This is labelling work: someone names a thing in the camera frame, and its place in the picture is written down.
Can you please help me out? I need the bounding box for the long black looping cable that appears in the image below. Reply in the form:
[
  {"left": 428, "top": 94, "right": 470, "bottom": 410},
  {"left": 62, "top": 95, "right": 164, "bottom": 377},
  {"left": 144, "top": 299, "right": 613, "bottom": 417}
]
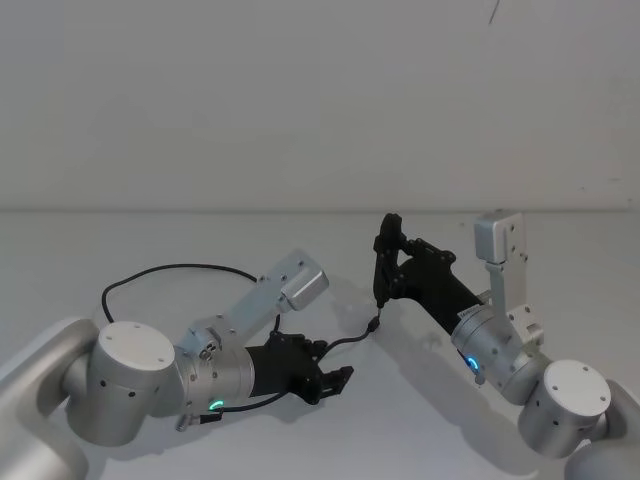
[{"left": 100, "top": 263, "right": 263, "bottom": 327}]

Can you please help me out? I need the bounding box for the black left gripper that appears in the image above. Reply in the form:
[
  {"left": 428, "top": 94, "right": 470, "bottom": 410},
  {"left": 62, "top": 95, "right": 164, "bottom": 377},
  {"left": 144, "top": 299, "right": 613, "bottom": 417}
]
[{"left": 247, "top": 331, "right": 356, "bottom": 406}]

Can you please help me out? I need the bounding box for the white table cloth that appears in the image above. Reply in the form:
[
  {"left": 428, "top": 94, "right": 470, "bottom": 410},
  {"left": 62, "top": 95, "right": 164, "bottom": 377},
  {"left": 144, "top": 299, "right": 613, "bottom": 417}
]
[{"left": 0, "top": 205, "right": 640, "bottom": 480}]

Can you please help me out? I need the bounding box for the plain pale wall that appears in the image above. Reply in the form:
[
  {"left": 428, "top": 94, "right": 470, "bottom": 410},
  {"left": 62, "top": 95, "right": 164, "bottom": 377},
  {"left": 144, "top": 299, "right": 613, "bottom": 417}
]
[{"left": 0, "top": 0, "right": 640, "bottom": 212}]

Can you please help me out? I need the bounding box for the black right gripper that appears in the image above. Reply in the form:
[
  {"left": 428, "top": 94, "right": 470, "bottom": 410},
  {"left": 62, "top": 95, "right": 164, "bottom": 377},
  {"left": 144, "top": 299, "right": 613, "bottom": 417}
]
[{"left": 372, "top": 213, "right": 485, "bottom": 342}]

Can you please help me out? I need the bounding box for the thin black cable with plug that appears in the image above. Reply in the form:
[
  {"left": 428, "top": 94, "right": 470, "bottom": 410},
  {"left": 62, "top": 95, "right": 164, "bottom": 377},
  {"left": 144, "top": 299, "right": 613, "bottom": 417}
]
[{"left": 319, "top": 304, "right": 387, "bottom": 357}]

